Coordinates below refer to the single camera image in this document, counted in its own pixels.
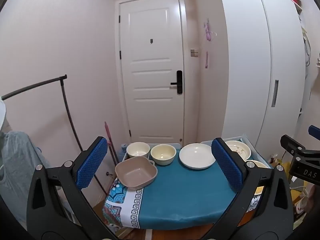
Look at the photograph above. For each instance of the black clothes rack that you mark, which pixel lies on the black clothes rack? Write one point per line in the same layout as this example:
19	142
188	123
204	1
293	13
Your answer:
67	110

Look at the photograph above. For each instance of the white wardrobe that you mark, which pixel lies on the white wardrobe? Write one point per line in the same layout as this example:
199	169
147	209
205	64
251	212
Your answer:
250	62

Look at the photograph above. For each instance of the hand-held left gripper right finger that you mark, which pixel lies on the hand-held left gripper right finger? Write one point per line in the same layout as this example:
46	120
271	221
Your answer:
225	160

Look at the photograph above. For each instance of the plain white plate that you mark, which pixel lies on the plain white plate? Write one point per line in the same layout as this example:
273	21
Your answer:
196	156

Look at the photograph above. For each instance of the duck print plate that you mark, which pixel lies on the duck print plate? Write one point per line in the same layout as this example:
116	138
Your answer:
240	150

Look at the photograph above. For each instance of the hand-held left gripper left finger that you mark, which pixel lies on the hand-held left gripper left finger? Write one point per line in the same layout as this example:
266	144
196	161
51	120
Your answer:
92	165

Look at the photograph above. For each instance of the cream rimmed plate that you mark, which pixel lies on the cream rimmed plate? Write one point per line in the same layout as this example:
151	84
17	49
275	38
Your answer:
260	164

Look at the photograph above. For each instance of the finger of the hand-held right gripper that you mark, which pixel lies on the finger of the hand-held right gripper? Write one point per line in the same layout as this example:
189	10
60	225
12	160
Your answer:
315	130
290	143

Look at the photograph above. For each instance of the white panel door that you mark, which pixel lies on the white panel door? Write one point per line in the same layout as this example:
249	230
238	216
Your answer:
150	80

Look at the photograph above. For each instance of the cream round bowl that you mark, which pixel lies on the cream round bowl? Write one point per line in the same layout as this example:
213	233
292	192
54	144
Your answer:
163	155

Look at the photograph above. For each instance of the pink square bowl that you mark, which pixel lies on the pink square bowl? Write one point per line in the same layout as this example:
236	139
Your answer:
136	175

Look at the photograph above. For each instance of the grey garment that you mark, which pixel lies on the grey garment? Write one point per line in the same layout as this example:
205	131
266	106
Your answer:
17	165

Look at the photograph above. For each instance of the white round bowl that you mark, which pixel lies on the white round bowl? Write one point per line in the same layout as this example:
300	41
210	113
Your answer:
137	150

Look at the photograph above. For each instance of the white garment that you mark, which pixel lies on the white garment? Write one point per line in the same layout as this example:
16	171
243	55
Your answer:
2	115

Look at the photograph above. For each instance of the pink wall hook strip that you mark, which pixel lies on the pink wall hook strip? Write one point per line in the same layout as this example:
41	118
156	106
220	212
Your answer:
206	60

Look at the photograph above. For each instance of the teal patterned tablecloth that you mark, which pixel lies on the teal patterned tablecloth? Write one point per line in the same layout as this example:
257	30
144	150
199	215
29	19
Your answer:
180	195

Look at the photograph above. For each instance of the purple hanging ornament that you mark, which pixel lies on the purple hanging ornament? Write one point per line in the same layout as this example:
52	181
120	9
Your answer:
208	31

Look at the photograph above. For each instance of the wall light switch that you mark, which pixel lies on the wall light switch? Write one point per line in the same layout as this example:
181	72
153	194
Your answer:
193	52

